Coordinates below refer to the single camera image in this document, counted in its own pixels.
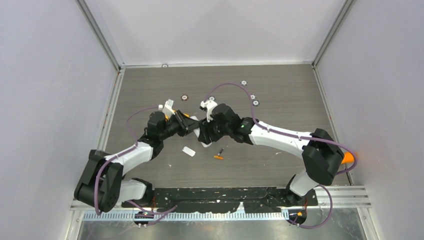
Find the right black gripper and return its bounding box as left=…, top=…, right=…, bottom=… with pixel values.
left=198, top=115, right=232, bottom=146

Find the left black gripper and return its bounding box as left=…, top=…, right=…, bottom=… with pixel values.
left=159, top=110, right=199, bottom=141

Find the white remote control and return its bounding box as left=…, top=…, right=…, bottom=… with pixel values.
left=189, top=115, right=212, bottom=148

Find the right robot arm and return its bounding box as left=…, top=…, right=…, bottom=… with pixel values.
left=198, top=100, right=344, bottom=206

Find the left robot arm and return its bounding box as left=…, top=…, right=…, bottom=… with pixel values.
left=73, top=110, right=199, bottom=214

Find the white battery cover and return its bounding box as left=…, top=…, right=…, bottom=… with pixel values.
left=182, top=146, right=196, bottom=157

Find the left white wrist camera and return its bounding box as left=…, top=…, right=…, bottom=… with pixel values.
left=158, top=99, right=175, bottom=118

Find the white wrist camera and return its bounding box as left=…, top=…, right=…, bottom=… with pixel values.
left=199, top=100, right=218, bottom=123
left=158, top=99, right=175, bottom=118

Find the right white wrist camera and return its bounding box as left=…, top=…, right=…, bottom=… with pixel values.
left=199, top=100, right=218, bottom=123

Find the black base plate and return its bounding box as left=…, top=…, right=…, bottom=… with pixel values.
left=133, top=186, right=318, bottom=214

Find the aluminium rail frame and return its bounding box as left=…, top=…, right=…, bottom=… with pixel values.
left=71, top=185, right=371, bottom=224

